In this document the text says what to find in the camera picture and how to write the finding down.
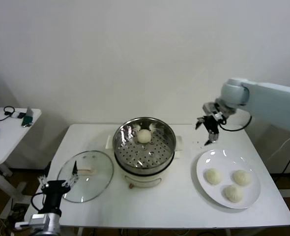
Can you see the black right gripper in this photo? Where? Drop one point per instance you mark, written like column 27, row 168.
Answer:
column 212, row 125

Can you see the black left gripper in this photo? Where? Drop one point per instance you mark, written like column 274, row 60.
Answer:
column 52, row 194

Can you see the round glass pot lid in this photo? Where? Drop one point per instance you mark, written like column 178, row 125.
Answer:
column 98, row 172

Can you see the white steamed baozi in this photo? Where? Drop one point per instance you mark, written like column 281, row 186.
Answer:
column 242, row 177
column 213, row 176
column 143, row 136
column 232, row 193

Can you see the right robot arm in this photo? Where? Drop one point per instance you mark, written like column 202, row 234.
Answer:
column 270, row 103

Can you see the perforated steel steamer basket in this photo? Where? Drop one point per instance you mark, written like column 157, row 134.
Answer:
column 120, row 136

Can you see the scattered dark crumbs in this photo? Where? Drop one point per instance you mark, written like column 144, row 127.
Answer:
column 199, row 143

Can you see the white round plate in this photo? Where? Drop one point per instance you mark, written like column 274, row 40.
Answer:
column 209, row 157

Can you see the floor power strip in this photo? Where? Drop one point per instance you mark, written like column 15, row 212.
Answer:
column 17, row 209

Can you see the white side table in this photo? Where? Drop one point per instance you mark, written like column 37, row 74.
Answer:
column 9, row 137

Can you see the small white adapter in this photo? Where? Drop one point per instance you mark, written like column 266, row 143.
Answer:
column 16, row 114

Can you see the white electric cooking pot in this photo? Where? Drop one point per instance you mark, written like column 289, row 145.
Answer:
column 140, row 180

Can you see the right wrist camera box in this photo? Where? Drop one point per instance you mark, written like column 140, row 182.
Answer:
column 209, row 107

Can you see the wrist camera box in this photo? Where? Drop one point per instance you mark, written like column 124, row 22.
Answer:
column 38, row 219
column 209, row 107

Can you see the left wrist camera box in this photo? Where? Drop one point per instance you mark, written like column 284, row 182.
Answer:
column 38, row 219

